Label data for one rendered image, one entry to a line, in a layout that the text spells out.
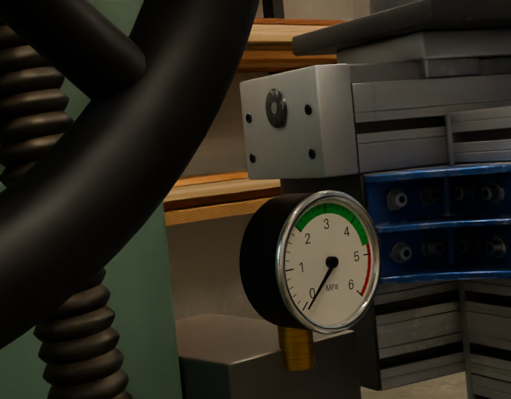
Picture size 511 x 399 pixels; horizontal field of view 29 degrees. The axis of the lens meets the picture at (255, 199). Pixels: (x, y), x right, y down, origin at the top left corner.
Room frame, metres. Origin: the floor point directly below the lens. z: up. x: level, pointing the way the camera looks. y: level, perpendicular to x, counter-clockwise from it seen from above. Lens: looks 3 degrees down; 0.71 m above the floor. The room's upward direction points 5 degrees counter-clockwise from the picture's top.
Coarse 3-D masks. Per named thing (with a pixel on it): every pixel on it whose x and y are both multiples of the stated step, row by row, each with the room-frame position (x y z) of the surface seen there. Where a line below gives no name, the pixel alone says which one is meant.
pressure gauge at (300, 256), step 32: (320, 192) 0.43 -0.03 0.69; (256, 224) 0.43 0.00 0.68; (288, 224) 0.42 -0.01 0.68; (320, 224) 0.43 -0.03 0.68; (352, 224) 0.44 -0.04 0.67; (256, 256) 0.42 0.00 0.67; (288, 256) 0.42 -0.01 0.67; (320, 256) 0.43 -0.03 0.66; (352, 256) 0.44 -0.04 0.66; (256, 288) 0.43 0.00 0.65; (288, 288) 0.41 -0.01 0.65; (352, 288) 0.44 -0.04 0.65; (288, 320) 0.43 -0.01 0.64; (320, 320) 0.43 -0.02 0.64; (352, 320) 0.44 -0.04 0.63; (288, 352) 0.45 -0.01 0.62
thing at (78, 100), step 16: (96, 0) 0.44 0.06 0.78; (112, 0) 0.44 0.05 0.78; (128, 0) 0.45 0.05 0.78; (112, 16) 0.44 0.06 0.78; (128, 16) 0.45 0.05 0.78; (128, 32) 0.45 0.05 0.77; (64, 80) 0.43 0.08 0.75; (80, 96) 0.43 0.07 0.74; (80, 112) 0.43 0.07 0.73; (0, 176) 0.41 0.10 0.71
